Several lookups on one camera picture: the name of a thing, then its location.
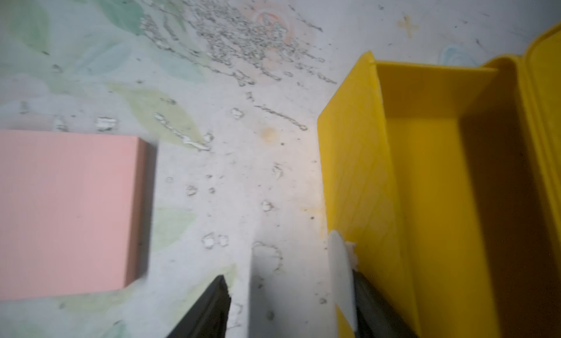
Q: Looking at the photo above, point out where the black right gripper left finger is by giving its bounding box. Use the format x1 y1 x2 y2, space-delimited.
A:
167 275 232 338

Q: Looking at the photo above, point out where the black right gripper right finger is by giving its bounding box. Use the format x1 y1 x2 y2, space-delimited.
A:
353 271 417 338

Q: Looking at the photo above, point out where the pink sticky note pad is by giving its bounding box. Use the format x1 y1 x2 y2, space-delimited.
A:
1 130 147 301

